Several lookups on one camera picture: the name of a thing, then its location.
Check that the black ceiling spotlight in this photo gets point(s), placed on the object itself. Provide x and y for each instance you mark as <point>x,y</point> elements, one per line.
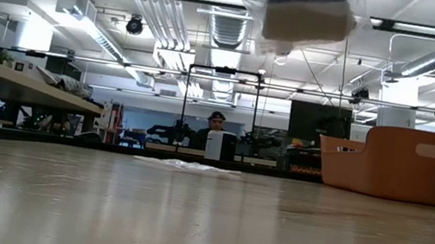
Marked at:
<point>134,25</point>

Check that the black robot station frame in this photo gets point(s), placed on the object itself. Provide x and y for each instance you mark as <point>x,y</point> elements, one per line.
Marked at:
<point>225,70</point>

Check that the small white box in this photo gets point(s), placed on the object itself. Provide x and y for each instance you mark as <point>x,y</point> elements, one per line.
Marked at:
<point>22,66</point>

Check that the white red rack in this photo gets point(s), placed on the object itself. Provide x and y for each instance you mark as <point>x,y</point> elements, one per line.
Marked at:
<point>112,123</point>

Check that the white cylindrical bin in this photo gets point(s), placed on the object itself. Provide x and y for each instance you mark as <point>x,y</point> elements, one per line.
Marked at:
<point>216,146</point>

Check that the orange plastic bin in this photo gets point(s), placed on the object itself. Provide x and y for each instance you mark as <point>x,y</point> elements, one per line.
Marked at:
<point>388,175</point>

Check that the beige elastic bandage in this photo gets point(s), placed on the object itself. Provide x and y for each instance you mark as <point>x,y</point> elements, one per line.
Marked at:
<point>308,20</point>

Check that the black background robot arm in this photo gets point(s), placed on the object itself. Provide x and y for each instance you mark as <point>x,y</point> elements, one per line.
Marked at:
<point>260,142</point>
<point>172,132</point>

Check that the wooden workbench grey legs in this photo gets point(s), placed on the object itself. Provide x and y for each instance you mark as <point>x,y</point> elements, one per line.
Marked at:
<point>30,90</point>

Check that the black monitor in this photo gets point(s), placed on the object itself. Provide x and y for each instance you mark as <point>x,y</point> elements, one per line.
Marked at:
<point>309,121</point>

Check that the person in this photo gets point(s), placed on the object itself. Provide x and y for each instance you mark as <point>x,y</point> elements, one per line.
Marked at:
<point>216,118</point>

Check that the grey patterned cloth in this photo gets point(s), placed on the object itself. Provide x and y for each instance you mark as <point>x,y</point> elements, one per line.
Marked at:
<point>70,84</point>

